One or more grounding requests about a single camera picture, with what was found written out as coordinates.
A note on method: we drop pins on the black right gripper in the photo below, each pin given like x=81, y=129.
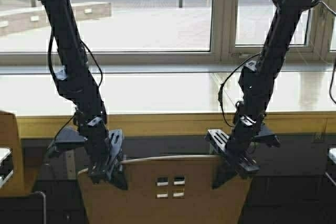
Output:
x=232, y=156

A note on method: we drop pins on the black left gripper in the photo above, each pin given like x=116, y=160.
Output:
x=104, y=149

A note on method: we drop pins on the plywood chair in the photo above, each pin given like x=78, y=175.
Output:
x=10, y=140
x=166, y=189

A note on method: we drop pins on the robot base right corner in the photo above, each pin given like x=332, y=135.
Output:
x=330, y=166

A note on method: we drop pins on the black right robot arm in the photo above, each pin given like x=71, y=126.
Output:
x=257, y=81

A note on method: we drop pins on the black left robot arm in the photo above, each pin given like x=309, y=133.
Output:
x=75, y=83

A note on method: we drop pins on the robot base left corner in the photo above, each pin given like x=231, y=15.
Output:
x=7, y=165

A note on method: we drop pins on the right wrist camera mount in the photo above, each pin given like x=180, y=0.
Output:
x=267, y=136

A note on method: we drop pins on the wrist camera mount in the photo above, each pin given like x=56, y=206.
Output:
x=66, y=140
x=267, y=136

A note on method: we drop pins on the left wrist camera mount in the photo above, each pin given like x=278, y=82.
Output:
x=66, y=140

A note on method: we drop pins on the window frame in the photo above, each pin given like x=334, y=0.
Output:
x=145, y=32

